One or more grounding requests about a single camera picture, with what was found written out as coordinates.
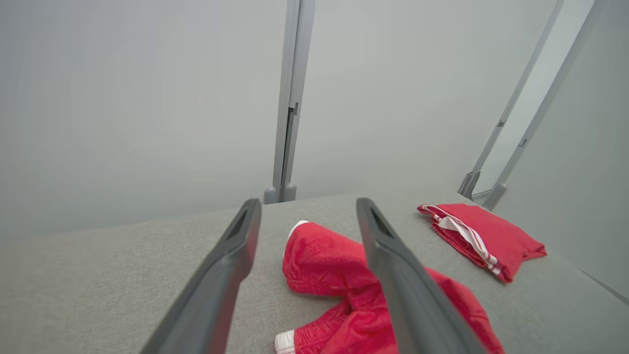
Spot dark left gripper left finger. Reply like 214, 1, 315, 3
140, 198, 262, 354

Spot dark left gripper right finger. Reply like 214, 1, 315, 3
356, 198, 487, 354

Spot red white sport shorts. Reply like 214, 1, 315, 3
274, 220, 506, 354

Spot red white basketball jersey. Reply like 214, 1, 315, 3
417, 203, 547, 284

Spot slim grey slanted frame pole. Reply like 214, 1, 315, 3
458, 0, 564, 200

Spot thick grey slanted frame pole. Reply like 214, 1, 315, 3
484, 0, 607, 211

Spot grey partition post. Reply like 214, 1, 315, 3
264, 0, 301, 205
282, 0, 316, 202

